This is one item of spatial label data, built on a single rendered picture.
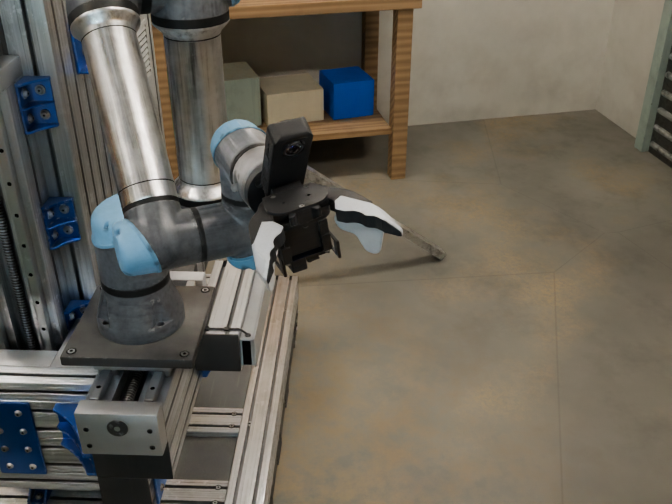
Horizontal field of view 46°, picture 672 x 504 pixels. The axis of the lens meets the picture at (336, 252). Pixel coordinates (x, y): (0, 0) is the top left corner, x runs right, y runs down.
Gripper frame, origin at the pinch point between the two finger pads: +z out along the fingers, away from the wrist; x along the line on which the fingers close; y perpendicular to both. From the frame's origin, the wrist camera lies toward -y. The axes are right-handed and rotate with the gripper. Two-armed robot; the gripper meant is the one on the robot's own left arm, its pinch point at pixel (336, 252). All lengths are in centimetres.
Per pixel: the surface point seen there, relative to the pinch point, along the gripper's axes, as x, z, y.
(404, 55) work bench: -126, -237, 82
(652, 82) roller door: -249, -219, 123
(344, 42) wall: -124, -301, 94
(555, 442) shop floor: -80, -65, 136
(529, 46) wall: -223, -282, 116
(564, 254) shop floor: -147, -149, 145
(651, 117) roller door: -248, -216, 141
